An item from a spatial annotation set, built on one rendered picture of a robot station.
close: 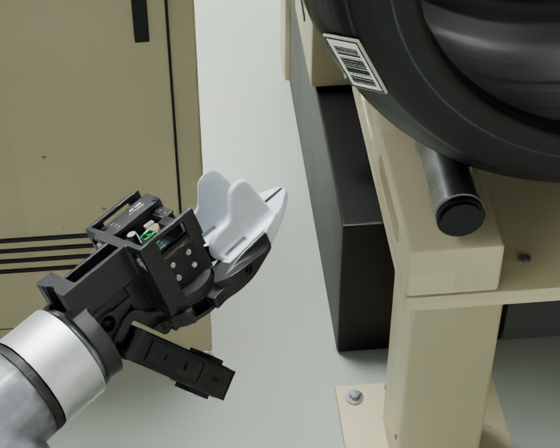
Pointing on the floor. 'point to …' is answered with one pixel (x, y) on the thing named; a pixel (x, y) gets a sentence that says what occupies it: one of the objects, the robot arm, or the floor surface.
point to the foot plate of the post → (353, 394)
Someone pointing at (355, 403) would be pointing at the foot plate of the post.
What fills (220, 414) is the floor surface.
